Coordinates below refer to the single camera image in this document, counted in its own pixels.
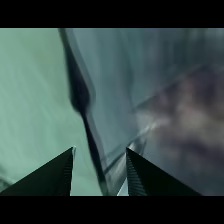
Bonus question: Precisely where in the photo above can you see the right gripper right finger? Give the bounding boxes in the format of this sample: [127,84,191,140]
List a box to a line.
[125,147,203,197]

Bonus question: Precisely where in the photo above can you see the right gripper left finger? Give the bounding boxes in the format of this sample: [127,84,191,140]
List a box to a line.
[0,146,75,197]

